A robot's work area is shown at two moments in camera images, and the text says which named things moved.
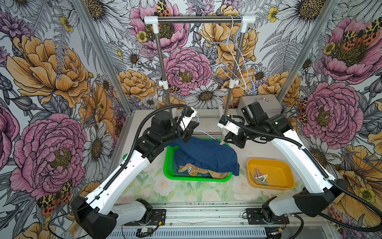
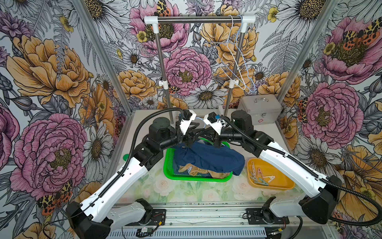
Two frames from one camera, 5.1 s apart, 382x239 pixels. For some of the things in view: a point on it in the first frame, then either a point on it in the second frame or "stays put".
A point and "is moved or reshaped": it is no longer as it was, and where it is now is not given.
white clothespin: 255,178 stays put
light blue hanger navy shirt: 203,132 is moved or reshaped
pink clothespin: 258,173 stays put
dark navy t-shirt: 205,153 stays put
